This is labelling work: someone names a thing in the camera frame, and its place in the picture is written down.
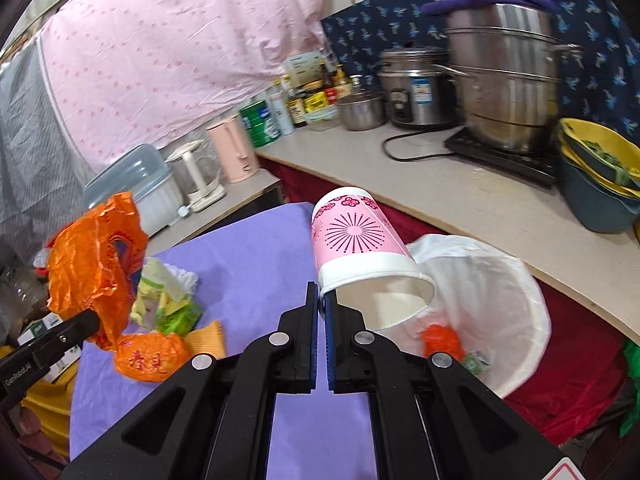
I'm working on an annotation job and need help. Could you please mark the pink dotted curtain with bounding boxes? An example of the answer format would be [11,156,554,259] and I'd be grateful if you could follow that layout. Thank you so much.
[37,0,333,163]

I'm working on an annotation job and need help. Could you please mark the small steel pot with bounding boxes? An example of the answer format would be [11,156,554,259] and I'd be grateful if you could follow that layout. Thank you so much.
[336,91,387,132]

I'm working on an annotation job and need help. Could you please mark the clear food container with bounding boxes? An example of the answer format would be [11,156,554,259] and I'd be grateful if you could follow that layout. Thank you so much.
[305,105,342,132]

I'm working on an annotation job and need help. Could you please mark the dark blue floral cloth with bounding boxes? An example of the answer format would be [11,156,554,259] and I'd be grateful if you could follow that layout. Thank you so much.
[320,0,640,161]

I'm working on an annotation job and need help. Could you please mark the large steel steamer pot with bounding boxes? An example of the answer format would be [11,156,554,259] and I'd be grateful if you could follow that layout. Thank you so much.
[432,2,586,155]

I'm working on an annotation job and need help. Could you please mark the white trash bin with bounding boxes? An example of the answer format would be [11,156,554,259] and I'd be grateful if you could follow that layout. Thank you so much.
[372,234,552,401]

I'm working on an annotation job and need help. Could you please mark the black induction cooker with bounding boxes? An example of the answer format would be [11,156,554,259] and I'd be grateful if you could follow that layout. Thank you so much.
[444,127,561,188]

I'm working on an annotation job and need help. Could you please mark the black power cable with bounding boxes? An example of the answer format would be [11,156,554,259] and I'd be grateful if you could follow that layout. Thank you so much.
[381,127,463,163]

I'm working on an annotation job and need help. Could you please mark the orange yellow cloth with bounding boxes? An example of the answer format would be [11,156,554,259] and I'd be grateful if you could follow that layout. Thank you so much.
[190,321,227,359]

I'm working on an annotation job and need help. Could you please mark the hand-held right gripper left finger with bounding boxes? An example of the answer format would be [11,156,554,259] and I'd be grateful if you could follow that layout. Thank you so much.
[60,281,321,480]

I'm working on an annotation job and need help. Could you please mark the glass kettle with white base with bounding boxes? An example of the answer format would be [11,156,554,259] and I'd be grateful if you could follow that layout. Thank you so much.
[166,141,227,212]

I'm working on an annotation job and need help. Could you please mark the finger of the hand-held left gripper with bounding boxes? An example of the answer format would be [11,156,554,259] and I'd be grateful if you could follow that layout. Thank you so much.
[17,308,101,349]

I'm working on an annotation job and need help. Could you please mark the red cloth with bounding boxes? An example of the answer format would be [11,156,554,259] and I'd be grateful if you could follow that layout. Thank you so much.
[257,157,632,447]

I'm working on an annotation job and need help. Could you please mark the purple tablecloth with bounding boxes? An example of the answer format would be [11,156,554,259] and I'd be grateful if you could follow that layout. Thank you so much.
[70,201,378,480]

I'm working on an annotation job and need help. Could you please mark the grey striped cloth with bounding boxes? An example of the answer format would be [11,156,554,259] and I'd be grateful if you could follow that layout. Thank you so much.
[0,45,98,266]

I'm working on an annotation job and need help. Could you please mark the green vegetables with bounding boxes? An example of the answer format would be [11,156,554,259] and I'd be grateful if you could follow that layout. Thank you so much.
[585,135,635,187]

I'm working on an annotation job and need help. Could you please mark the plastic box with blue lid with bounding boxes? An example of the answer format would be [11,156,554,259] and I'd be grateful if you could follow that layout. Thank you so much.
[81,143,182,238]

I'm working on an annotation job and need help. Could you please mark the yellow crate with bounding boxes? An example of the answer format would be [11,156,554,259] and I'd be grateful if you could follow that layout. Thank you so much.
[22,375,77,457]

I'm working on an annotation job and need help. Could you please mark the white bottle with blue label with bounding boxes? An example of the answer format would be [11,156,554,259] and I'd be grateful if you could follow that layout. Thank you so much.
[270,92,297,137]

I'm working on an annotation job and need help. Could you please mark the dark blue basin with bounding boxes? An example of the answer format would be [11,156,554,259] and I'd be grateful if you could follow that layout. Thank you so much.
[557,152,640,235]

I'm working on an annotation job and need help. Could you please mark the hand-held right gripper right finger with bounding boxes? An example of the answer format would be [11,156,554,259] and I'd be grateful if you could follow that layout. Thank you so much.
[322,294,576,480]

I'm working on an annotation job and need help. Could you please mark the green plastic bag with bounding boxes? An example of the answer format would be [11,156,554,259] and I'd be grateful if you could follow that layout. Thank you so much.
[620,340,640,437]

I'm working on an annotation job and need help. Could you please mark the row of sauce bottles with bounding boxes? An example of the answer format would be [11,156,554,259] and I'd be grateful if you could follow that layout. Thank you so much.
[274,50,355,128]

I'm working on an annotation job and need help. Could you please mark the white green carton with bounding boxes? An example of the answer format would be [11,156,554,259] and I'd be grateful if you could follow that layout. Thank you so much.
[285,52,324,87]

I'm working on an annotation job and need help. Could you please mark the small green packet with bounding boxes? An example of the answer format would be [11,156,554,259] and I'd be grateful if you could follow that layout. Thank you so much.
[462,352,489,377]

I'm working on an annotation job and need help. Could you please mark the small orange plastic bag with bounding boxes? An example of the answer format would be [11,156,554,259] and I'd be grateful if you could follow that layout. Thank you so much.
[424,325,465,362]

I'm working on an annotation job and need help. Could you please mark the pink floral paper cup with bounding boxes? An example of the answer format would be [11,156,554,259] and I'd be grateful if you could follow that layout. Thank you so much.
[311,186,437,332]

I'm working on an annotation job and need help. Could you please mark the white plastic bin liner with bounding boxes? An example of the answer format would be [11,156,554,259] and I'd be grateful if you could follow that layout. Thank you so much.
[405,234,546,361]

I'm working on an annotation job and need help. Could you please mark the green tin can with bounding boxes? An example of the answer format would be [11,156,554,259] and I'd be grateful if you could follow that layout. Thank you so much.
[240,100,282,148]

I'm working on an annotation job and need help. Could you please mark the steel rice cooker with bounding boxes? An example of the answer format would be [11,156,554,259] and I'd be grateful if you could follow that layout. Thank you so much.
[377,46,458,129]

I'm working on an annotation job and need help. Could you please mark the yellow green snack packet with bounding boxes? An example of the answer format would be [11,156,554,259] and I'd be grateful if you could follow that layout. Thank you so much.
[131,257,203,337]

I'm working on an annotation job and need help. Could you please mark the pink electric kettle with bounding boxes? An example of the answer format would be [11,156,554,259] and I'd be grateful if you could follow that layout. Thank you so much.
[207,114,261,184]

